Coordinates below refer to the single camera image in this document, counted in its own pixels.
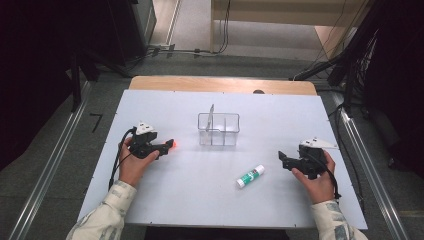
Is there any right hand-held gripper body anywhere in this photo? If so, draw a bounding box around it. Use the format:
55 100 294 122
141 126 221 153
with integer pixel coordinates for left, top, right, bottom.
292 136 339 180

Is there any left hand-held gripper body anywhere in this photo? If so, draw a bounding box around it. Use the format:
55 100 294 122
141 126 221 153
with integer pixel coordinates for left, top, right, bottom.
128 120 161 160

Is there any green and white glue stick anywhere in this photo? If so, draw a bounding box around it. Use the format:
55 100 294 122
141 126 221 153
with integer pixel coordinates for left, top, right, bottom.
235 164 266 189

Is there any silver pen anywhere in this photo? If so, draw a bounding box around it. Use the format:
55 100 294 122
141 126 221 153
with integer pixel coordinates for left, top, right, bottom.
205 103 216 133

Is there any clear plastic organizer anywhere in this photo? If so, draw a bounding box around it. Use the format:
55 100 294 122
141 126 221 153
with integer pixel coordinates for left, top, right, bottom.
197 112 241 148

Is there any person's left hand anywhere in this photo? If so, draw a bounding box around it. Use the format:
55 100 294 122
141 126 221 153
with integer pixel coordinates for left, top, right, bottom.
118 136 161 188

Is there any person's right hand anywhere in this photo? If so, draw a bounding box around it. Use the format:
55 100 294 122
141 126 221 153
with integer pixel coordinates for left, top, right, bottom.
291 150 336 205

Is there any black stand leg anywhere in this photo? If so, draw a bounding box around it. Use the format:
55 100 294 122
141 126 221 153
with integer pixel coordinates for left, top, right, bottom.
69 54 83 113

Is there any black cabinet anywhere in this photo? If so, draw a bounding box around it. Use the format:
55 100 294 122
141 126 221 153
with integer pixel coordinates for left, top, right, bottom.
108 0 158 66

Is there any black equipment rack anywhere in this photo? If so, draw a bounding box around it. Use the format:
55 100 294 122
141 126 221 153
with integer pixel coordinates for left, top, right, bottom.
292 0 424 171

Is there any light wooden furniture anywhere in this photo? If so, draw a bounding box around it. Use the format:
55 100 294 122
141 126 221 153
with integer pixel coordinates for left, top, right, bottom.
209 0 372 56

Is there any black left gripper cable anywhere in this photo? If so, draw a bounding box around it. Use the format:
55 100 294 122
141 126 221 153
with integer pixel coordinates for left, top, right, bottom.
108 126 138 191

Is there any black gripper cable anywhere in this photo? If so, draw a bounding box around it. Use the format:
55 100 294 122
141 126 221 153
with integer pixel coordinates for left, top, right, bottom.
108 126 138 191
309 151 342 201

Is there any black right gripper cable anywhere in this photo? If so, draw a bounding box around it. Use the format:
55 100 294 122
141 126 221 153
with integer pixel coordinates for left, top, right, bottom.
309 151 342 201

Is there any aluminium rail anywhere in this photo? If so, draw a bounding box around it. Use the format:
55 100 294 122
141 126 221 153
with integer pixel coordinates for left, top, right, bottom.
332 91 410 240
8 81 93 240

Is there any black floor cable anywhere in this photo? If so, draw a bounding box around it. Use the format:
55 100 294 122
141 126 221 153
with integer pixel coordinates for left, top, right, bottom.
146 0 232 58

